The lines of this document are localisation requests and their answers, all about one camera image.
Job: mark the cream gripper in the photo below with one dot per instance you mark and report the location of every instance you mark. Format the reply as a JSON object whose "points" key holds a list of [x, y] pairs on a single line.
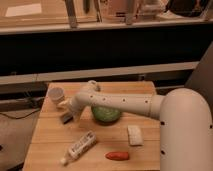
{"points": [[64, 104]]}

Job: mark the grey whiteboard eraser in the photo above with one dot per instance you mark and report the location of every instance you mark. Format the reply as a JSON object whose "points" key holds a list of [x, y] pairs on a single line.
{"points": [[66, 117]]}

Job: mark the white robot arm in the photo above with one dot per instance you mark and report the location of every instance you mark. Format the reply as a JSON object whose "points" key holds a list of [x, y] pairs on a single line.
{"points": [[186, 122]]}

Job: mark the white sponge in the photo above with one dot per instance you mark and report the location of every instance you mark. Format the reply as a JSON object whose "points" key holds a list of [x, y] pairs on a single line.
{"points": [[134, 135]]}

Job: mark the white paper cup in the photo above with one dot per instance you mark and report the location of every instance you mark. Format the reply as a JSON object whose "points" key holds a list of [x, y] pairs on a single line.
{"points": [[56, 95]]}

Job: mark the green bowl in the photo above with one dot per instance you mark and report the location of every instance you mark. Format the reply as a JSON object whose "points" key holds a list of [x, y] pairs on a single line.
{"points": [[105, 115]]}

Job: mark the white tube bottle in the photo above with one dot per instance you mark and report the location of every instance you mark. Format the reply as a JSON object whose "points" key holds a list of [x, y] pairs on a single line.
{"points": [[81, 146]]}

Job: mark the orange plastic carrot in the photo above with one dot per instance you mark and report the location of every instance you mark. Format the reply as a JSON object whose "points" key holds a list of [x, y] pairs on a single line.
{"points": [[117, 156]]}

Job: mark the white paper sheet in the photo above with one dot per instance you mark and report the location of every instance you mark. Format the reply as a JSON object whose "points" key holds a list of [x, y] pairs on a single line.
{"points": [[23, 10]]}

